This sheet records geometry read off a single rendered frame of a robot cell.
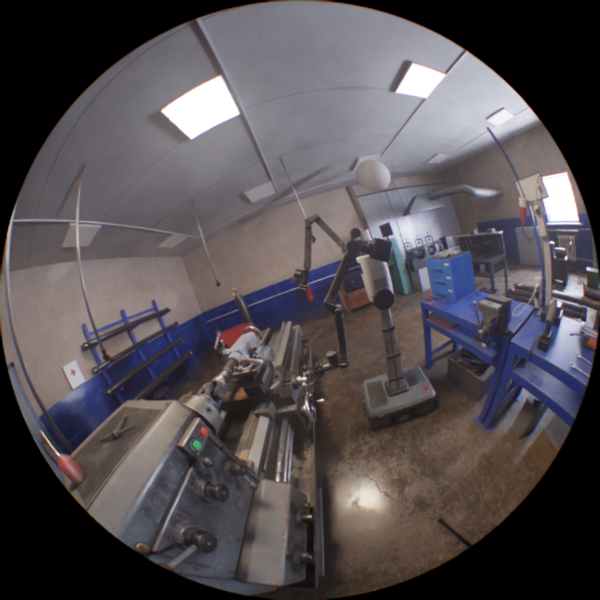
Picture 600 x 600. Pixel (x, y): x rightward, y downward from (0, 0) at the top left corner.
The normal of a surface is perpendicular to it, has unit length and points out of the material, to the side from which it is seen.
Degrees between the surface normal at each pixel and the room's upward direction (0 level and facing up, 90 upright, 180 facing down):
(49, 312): 90
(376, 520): 0
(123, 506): 45
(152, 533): 90
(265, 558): 32
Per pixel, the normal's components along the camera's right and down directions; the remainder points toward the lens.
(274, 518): 0.21, -0.96
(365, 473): -0.34, -0.92
